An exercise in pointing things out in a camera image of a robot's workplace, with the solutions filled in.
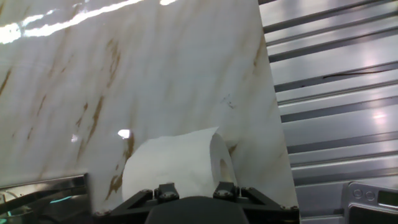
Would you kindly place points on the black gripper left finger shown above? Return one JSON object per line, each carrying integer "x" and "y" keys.
{"x": 164, "y": 191}

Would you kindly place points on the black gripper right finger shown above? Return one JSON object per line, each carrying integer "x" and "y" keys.
{"x": 225, "y": 190}

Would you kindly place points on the white toilet paper roll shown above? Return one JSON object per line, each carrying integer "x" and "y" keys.
{"x": 168, "y": 161}

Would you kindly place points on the marble pattern mat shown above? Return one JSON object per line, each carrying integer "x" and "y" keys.
{"x": 155, "y": 77}

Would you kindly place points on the silver digital kitchen scale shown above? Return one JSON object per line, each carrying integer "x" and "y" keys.
{"x": 370, "y": 205}

